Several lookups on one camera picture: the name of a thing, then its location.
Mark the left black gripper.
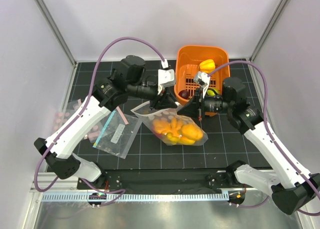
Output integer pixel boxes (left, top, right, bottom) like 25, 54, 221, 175
127, 80, 178, 111

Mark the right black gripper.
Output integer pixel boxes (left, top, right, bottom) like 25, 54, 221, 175
177, 86, 233, 121

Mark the yellow mango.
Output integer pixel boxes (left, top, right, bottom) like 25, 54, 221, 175
181, 123, 204, 141

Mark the white dotted zip bag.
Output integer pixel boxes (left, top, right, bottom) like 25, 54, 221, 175
131, 101, 208, 146

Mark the small orange fruit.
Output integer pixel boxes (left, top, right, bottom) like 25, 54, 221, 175
152, 119, 171, 135

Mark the yellow pear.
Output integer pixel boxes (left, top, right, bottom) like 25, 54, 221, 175
178, 136, 196, 145

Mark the orange plastic basket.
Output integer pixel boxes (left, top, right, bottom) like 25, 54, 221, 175
174, 45, 230, 121

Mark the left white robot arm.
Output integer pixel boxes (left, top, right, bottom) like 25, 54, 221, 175
34, 55, 177, 189

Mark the blue zipper clear bag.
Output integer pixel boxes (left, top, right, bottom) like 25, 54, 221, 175
93, 110, 142, 159

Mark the pink dotted zip bag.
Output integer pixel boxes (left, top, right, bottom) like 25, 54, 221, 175
52, 98, 131, 144

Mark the dark purple plum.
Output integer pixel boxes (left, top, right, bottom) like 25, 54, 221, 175
178, 89, 190, 100

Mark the green apple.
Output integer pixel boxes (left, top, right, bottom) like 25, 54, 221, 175
206, 88, 220, 97

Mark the yellow bell pepper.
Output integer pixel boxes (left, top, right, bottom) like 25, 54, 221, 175
199, 59, 216, 74

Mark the black grid mat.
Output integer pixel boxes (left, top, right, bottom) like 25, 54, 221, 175
68, 62, 271, 170

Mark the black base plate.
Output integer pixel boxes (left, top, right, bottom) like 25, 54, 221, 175
74, 168, 256, 194

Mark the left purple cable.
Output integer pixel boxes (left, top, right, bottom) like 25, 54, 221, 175
34, 36, 170, 207

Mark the purple cable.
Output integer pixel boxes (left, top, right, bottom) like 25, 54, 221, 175
34, 36, 170, 207
206, 60, 320, 216

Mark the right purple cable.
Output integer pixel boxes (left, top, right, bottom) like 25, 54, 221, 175
206, 60, 320, 216

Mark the white slotted cable duct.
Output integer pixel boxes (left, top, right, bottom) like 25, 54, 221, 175
42, 191, 229, 203

